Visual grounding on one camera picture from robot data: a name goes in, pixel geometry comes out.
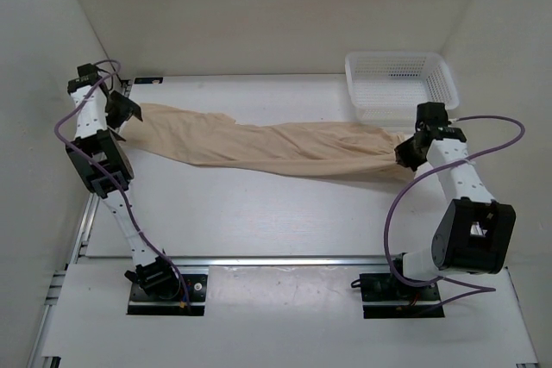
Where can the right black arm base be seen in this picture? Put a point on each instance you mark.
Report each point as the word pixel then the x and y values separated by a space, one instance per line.
pixel 384 297

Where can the aluminium rail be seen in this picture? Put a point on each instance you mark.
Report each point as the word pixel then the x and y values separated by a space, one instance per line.
pixel 270 313

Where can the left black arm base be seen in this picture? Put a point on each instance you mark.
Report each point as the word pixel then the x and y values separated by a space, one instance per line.
pixel 170 302

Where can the beige trousers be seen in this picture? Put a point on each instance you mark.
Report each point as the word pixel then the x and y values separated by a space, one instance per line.
pixel 295 149

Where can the white plastic basket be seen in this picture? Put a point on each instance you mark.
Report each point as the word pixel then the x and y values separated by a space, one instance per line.
pixel 385 88

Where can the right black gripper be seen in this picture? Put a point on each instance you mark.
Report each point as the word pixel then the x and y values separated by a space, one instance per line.
pixel 404 157

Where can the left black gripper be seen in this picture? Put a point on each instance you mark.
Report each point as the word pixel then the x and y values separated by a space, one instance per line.
pixel 127 109

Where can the black corner bracket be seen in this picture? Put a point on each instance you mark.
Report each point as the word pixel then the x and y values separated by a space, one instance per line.
pixel 148 80

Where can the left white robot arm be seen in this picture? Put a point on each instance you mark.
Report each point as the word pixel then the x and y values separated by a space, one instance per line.
pixel 92 144

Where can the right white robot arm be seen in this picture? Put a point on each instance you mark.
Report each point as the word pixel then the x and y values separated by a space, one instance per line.
pixel 475 231

